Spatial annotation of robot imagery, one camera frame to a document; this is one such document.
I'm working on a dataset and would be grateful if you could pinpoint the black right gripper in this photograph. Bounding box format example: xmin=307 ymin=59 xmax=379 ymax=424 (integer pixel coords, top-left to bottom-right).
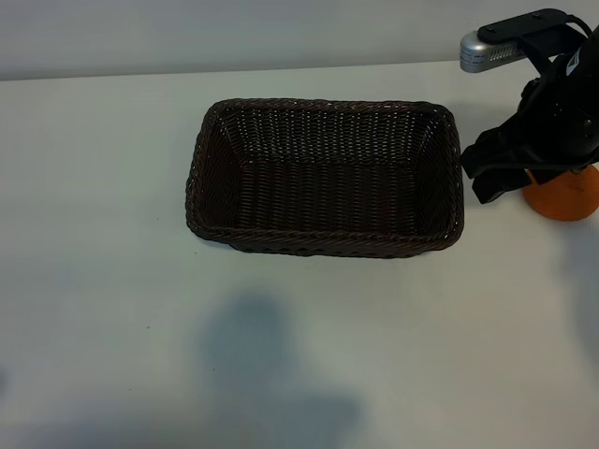
xmin=460 ymin=35 xmax=599 ymax=205

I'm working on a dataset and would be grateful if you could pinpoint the orange fruit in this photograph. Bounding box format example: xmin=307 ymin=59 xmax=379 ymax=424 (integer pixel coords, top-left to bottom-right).
xmin=522 ymin=164 xmax=599 ymax=224

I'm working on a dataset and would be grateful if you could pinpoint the dark brown wicker basket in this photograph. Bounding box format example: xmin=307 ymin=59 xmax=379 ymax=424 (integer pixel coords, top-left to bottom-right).
xmin=184 ymin=96 xmax=465 ymax=258

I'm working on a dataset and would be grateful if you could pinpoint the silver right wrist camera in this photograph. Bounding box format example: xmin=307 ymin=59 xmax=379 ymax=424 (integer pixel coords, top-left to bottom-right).
xmin=459 ymin=31 xmax=528 ymax=74

